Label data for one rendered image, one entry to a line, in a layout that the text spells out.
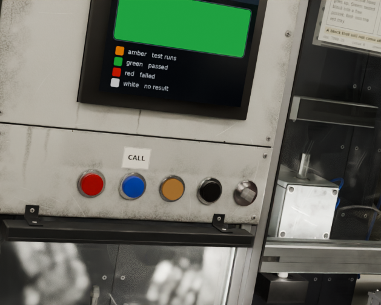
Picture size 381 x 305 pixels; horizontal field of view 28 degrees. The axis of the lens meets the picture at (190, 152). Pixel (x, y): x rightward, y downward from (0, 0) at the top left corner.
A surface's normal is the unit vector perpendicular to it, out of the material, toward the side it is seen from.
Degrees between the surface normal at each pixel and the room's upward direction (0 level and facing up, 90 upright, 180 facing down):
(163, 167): 90
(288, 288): 90
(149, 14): 90
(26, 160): 90
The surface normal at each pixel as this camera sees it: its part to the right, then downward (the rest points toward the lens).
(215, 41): 0.39, 0.22
